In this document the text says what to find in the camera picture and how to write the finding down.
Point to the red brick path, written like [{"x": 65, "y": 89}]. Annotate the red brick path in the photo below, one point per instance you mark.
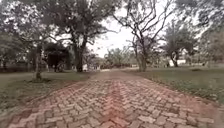
[{"x": 113, "y": 103}]

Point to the wood of trees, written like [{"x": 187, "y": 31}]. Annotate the wood of trees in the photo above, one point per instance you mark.
[{"x": 80, "y": 33}]

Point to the white building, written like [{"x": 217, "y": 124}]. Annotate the white building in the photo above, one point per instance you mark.
[{"x": 181, "y": 62}]

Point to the grass lawn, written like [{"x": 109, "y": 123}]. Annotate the grass lawn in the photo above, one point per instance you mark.
[
  {"x": 23, "y": 86},
  {"x": 190, "y": 80}
]

